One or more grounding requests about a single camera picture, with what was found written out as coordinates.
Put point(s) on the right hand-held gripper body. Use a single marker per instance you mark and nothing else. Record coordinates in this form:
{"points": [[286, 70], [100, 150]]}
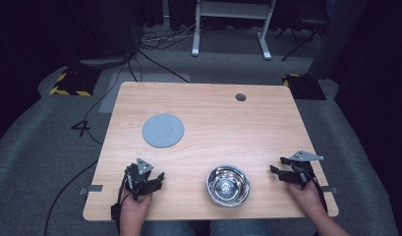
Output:
{"points": [[302, 170]]}

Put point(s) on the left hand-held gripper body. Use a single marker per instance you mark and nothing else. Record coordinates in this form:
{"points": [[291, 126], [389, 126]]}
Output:
{"points": [[136, 182]]}

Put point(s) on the shiny steel bowl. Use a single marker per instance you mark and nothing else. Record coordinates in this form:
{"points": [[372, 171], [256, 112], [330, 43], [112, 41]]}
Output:
{"points": [[228, 185]]}

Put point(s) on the person's left hand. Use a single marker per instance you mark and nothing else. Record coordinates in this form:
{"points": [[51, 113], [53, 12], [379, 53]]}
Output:
{"points": [[135, 206]]}

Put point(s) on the person's right hand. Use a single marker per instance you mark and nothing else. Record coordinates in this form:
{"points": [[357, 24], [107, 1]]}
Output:
{"points": [[303, 198]]}

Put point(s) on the grey tape strip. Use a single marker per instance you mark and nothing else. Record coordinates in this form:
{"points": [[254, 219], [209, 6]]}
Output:
{"points": [[92, 189], [329, 189]]}

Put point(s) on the grey round pad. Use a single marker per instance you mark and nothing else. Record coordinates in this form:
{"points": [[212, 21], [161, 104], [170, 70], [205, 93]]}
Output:
{"points": [[162, 130]]}

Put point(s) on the yellow black striped base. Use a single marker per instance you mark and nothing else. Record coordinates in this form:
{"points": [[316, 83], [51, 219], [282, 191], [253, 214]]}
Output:
{"points": [[303, 86], [74, 86]]}

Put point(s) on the black tripod stand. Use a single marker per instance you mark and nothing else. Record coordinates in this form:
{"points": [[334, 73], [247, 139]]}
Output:
{"points": [[301, 31]]}

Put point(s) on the grey pillar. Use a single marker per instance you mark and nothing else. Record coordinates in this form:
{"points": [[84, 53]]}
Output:
{"points": [[336, 39]]}

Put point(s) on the white desk frame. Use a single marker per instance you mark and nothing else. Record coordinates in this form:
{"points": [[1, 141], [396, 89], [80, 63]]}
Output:
{"points": [[233, 11]]}

